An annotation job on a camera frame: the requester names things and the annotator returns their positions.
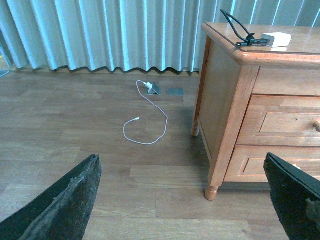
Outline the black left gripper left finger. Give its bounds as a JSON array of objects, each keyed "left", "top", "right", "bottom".
[{"left": 0, "top": 154, "right": 102, "bottom": 240}]

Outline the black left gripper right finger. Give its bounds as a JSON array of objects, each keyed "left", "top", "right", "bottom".
[{"left": 264, "top": 152, "right": 320, "bottom": 240}]

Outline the wooden drawer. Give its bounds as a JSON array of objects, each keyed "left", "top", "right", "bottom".
[
  {"left": 224, "top": 145, "right": 320, "bottom": 183},
  {"left": 236, "top": 94, "right": 320, "bottom": 147}
]

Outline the white charger adapter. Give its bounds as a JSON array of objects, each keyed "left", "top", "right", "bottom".
[{"left": 261, "top": 32, "right": 292, "bottom": 48}]

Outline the black charger cable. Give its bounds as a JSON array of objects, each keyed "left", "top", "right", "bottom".
[{"left": 220, "top": 9, "right": 269, "bottom": 48}]

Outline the round upper drawer knob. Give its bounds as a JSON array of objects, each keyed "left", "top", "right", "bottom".
[{"left": 313, "top": 120, "right": 320, "bottom": 132}]

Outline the wooden nightstand cabinet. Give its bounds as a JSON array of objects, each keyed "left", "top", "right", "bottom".
[{"left": 192, "top": 22, "right": 320, "bottom": 201}]

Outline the white plug in floor socket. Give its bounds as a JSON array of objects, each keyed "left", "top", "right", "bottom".
[{"left": 143, "top": 82, "right": 153, "bottom": 90}]

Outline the open metal floor socket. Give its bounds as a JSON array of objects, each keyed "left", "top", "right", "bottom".
[{"left": 145, "top": 83, "right": 162, "bottom": 95}]

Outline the closed metal floor socket cover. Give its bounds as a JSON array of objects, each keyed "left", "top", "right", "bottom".
[{"left": 166, "top": 88, "right": 185, "bottom": 96}]

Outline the pale blue curtain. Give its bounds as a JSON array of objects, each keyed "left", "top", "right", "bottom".
[{"left": 0, "top": 0, "right": 320, "bottom": 72}]

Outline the white cable on floor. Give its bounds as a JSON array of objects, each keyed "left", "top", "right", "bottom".
[{"left": 123, "top": 80, "right": 169, "bottom": 146}]

